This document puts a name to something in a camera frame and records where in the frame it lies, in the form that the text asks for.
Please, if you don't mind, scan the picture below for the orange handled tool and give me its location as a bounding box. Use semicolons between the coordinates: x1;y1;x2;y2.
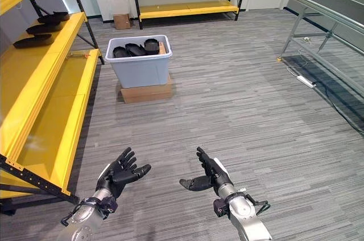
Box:
69;51;91;59

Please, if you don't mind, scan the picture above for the black floor cable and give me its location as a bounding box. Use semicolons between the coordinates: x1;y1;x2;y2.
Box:
314;81;364;136

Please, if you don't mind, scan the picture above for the flat cardboard box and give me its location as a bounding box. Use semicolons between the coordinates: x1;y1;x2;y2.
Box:
119;73;173;105

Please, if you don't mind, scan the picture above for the white power strip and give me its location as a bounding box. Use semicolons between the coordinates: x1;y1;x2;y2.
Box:
296;75;317;88

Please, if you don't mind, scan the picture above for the white cable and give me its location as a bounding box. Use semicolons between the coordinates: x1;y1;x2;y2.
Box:
286;36;313;78

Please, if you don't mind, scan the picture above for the small cardboard box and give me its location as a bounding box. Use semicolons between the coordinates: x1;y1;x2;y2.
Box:
113;14;133;30

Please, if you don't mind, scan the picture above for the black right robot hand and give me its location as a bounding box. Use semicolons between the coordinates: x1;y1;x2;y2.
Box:
179;146;230;197

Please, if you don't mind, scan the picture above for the large yellow shelf rack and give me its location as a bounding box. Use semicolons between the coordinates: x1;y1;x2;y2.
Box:
0;0;105;215

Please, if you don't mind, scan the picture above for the grey plastic box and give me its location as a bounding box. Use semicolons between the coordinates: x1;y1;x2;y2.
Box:
104;35;173;89

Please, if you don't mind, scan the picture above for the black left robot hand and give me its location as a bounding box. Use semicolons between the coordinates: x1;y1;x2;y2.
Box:
96;147;152;199

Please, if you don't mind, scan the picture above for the grey metal conveyor table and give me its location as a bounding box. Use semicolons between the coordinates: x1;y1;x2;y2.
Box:
280;0;364;136

